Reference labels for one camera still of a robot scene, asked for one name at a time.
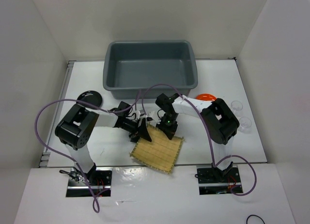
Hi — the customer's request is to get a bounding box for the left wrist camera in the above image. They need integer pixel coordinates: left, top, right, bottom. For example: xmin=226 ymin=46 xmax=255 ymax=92
xmin=134 ymin=110 xmax=146 ymax=120

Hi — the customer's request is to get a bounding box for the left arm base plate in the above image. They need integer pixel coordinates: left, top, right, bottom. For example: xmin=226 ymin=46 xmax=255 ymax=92
xmin=59 ymin=167 xmax=112 ymax=198

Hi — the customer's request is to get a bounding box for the grey plastic bin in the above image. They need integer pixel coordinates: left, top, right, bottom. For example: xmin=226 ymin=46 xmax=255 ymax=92
xmin=102 ymin=40 xmax=198 ymax=99

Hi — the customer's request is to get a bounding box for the woven bamboo placemat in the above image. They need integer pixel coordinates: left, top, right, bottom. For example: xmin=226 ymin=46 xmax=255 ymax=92
xmin=130 ymin=125 xmax=184 ymax=174

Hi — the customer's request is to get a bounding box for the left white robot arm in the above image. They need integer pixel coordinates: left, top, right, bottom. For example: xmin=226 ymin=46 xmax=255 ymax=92
xmin=55 ymin=101 xmax=152 ymax=185

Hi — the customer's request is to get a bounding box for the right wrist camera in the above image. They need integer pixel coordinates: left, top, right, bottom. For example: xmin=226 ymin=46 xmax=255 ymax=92
xmin=146 ymin=111 xmax=158 ymax=122

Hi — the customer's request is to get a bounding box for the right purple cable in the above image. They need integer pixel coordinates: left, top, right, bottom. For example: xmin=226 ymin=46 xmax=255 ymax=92
xmin=141 ymin=84 xmax=257 ymax=197

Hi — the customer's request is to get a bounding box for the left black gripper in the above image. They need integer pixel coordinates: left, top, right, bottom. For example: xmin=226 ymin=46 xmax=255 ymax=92
xmin=121 ymin=117 xmax=152 ymax=145

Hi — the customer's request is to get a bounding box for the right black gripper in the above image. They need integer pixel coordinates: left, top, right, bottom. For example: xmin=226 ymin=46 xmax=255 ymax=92
xmin=156 ymin=113 xmax=178 ymax=140

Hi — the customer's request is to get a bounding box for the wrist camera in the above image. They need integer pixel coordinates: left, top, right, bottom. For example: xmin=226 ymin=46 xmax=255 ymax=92
xmin=134 ymin=110 xmax=146 ymax=120
xmin=146 ymin=111 xmax=158 ymax=122

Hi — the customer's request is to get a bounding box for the purple cable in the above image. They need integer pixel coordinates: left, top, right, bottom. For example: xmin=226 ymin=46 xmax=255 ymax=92
xmin=35 ymin=89 xmax=146 ymax=214
xmin=141 ymin=84 xmax=257 ymax=197

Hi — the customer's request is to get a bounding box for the black round plate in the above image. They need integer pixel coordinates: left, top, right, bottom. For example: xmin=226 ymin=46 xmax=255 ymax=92
xmin=77 ymin=90 xmax=103 ymax=107

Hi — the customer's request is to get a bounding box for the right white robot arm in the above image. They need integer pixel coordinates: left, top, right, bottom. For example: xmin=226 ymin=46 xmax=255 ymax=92
xmin=155 ymin=93 xmax=240 ymax=182

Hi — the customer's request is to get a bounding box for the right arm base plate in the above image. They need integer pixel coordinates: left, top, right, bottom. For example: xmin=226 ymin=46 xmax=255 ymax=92
xmin=195 ymin=165 xmax=243 ymax=195

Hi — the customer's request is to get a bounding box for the black cable loop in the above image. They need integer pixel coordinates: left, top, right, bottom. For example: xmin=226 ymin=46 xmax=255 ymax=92
xmin=247 ymin=214 xmax=265 ymax=224

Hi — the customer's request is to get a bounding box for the clear glass cup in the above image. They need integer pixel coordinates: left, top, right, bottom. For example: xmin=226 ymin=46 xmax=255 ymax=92
xmin=238 ymin=117 xmax=252 ymax=134
xmin=231 ymin=100 xmax=243 ymax=112

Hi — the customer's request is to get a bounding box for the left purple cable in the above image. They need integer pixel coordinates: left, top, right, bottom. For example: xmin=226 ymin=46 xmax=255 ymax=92
xmin=35 ymin=89 xmax=146 ymax=214

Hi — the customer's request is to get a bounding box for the orange round plate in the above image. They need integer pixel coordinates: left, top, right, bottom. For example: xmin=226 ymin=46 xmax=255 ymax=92
xmin=195 ymin=93 xmax=217 ymax=101

